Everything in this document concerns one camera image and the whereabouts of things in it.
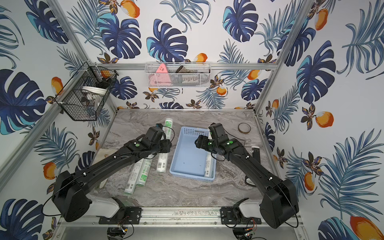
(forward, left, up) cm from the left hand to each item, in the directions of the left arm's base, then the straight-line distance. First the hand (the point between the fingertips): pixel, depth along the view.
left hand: (169, 142), depth 81 cm
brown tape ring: (+24, -47, -17) cm, 56 cm away
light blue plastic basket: (-1, -11, -19) cm, 22 cm away
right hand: (+1, -17, 0) cm, 17 cm away
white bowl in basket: (+18, +40, +18) cm, 48 cm away
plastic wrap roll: (-5, -23, -14) cm, 27 cm away
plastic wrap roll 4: (-15, +19, -15) cm, 28 cm away
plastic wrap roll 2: (-12, +2, -1) cm, 12 cm away
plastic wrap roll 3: (-12, +14, -14) cm, 23 cm away
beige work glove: (-1, +48, -19) cm, 52 cm away
